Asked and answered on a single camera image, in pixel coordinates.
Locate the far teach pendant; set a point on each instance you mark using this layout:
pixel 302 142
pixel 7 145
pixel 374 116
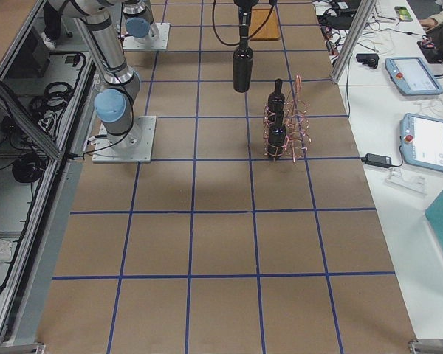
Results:
pixel 412 76

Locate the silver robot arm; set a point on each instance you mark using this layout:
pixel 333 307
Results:
pixel 114 104
pixel 139 21

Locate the teach pendant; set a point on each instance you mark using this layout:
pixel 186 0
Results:
pixel 412 76
pixel 421 139

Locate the clear acrylic stand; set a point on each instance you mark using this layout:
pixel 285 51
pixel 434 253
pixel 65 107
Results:
pixel 416 184

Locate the black webcam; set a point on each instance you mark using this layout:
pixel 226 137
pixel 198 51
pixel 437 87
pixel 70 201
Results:
pixel 370 60

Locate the copper wire bottle basket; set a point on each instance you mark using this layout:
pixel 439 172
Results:
pixel 297 140

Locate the smartphone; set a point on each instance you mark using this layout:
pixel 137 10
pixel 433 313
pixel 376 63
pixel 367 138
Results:
pixel 403 14

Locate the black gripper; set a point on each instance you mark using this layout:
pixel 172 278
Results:
pixel 244 4

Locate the wooden tray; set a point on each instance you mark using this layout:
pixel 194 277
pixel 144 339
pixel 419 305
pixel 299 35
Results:
pixel 264 25

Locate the near teach pendant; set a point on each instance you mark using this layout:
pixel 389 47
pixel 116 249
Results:
pixel 421 139

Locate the dark wine bottle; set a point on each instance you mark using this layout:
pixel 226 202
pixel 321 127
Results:
pixel 276 100
pixel 242 66
pixel 276 137

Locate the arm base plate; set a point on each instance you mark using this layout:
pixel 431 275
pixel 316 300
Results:
pixel 135 147
pixel 161 44

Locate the aluminium frame post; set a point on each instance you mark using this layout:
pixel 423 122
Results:
pixel 357 26

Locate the black power brick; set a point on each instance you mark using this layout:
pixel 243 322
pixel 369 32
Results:
pixel 377 160

